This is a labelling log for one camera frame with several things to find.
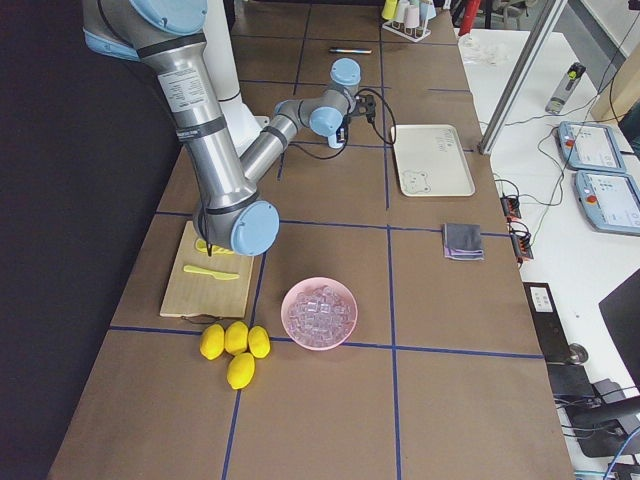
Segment bamboo cutting board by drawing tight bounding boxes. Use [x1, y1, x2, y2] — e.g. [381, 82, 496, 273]
[160, 222, 254, 318]

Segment pile of clear ice cubes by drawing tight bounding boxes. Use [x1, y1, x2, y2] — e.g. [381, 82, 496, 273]
[286, 282, 354, 346]

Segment aluminium frame post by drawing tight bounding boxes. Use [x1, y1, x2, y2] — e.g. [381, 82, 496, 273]
[478, 0, 568, 155]

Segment yellow plastic knife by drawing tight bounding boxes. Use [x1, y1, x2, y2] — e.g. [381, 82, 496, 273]
[183, 265, 240, 281]

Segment grey purple folded cloth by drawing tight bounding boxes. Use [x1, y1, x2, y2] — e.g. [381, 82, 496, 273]
[443, 223, 484, 260]

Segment yellow-green upturned cup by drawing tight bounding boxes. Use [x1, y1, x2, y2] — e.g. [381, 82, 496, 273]
[381, 0, 398, 21]

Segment upper teach pendant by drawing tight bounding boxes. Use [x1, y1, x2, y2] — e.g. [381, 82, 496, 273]
[558, 121, 627, 173]

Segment whole lemon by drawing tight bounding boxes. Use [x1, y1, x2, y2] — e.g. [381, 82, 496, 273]
[199, 324, 225, 360]
[226, 352, 256, 390]
[248, 326, 271, 359]
[224, 321, 249, 356]

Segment pink bowl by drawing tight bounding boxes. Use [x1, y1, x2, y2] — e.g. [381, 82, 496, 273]
[280, 276, 359, 352]

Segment lower teach pendant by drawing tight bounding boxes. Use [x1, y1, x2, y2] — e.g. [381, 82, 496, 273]
[574, 170, 639, 236]

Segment teach pendant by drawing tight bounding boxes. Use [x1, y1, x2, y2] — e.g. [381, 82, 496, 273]
[558, 121, 627, 173]
[574, 170, 639, 236]

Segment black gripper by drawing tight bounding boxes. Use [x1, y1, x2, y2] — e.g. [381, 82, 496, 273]
[349, 94, 376, 123]

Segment white wire cup rack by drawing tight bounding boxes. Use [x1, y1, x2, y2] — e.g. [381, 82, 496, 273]
[382, 21, 431, 43]

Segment steel muddler black head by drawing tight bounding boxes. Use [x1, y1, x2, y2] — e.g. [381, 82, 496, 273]
[328, 47, 372, 55]

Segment lemon slices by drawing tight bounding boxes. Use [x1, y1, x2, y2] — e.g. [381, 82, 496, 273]
[194, 238, 234, 255]

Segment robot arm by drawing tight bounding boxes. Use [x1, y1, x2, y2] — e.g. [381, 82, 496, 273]
[82, 1, 279, 256]
[240, 58, 375, 183]

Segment cream bear tray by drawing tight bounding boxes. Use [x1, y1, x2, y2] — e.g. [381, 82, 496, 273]
[391, 124, 475, 197]

